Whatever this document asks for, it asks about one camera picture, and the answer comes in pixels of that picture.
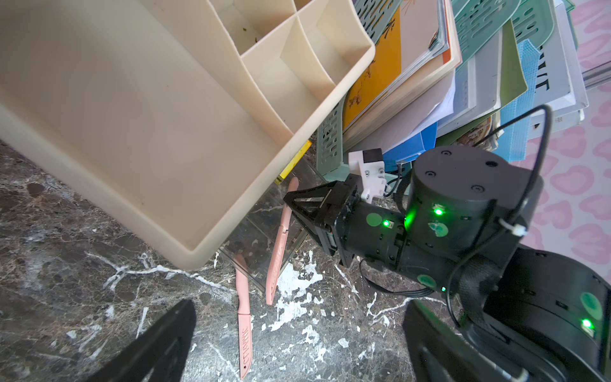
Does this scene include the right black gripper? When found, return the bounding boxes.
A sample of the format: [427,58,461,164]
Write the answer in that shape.
[283,180,406,267]

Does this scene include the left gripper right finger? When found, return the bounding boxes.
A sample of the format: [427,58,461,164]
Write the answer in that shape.
[403,301,505,381]

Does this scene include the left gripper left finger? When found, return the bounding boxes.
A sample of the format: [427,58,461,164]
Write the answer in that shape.
[89,299,197,381]

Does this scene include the pink knife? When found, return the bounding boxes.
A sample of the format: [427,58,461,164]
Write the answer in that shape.
[265,204,292,306]
[234,254,253,380]

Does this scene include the beige desktop drawer organizer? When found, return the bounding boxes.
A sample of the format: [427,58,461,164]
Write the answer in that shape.
[1,1,375,270]

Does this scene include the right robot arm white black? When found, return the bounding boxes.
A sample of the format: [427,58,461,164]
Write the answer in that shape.
[284,104,610,381]

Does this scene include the blue folder in rack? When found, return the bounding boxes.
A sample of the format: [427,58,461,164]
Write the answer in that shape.
[383,123,438,171]

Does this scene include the papers in rack left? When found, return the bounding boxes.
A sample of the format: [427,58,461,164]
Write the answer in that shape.
[342,1,462,151]

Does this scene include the green file organizer rack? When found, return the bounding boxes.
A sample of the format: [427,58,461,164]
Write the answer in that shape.
[314,0,555,182]

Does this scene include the white book in rack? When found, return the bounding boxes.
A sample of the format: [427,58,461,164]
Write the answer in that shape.
[534,1,589,132]

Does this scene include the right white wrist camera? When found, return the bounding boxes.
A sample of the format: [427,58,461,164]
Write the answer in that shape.
[348,148,387,204]

